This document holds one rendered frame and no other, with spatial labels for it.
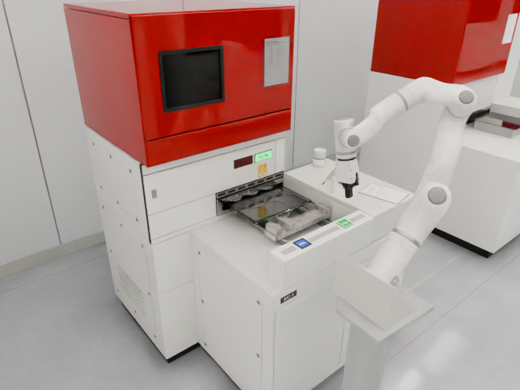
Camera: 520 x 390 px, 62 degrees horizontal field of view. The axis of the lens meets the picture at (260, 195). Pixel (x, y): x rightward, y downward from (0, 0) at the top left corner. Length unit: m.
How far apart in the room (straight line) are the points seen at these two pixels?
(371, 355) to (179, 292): 1.01
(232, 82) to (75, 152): 1.72
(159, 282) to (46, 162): 1.50
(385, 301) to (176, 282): 1.11
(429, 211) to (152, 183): 1.14
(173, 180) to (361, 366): 1.12
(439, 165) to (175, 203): 1.15
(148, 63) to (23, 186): 1.86
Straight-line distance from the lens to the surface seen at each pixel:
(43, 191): 3.45
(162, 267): 2.19
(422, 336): 2.93
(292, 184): 2.39
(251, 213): 2.14
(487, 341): 3.05
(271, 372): 2.05
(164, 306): 2.33
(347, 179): 1.84
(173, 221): 2.09
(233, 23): 1.95
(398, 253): 1.69
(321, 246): 1.82
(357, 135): 1.72
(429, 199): 1.67
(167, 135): 1.87
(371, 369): 1.94
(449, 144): 1.81
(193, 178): 2.06
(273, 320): 1.84
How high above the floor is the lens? 1.95
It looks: 27 degrees down
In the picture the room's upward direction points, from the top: straight up
